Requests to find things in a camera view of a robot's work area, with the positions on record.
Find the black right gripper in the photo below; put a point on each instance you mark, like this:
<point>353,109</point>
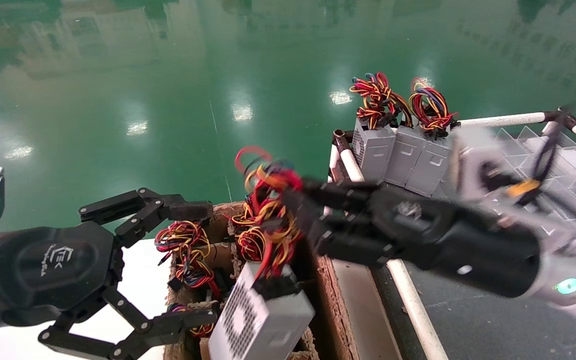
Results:
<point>458,245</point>

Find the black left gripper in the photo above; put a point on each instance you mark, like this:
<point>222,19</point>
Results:
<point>48,270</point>

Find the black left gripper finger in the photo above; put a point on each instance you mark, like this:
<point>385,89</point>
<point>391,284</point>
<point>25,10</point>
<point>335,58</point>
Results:
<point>188,210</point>
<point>188,320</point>

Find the brown cardboard divider box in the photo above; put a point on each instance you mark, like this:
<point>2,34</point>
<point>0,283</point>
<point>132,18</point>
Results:
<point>330,310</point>

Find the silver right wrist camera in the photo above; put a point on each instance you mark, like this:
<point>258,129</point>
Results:
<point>473,165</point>

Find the silver camera mount bracket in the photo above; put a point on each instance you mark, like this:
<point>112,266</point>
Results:
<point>518,212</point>

